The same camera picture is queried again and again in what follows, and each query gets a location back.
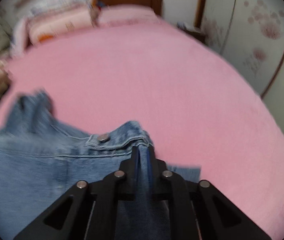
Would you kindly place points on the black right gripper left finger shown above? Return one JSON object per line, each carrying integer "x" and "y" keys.
{"x": 87, "y": 210}

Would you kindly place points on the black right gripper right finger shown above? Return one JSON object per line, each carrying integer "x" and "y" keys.
{"x": 198, "y": 210}

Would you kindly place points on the blue denim jacket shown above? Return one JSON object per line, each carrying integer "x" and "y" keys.
{"x": 41, "y": 158}

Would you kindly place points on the pink bed sheet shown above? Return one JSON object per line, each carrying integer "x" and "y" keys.
{"x": 204, "y": 119}

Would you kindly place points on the pink pillow with orange print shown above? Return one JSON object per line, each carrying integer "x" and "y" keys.
{"x": 45, "y": 27}

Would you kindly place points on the floral sliding wardrobe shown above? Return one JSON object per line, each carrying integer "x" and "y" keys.
{"x": 250, "y": 35}

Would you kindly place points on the pink flat pillow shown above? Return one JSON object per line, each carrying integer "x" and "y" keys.
{"x": 119, "y": 15}

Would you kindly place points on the folded pastel patterned blanket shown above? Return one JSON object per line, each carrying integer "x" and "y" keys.
{"x": 46, "y": 7}

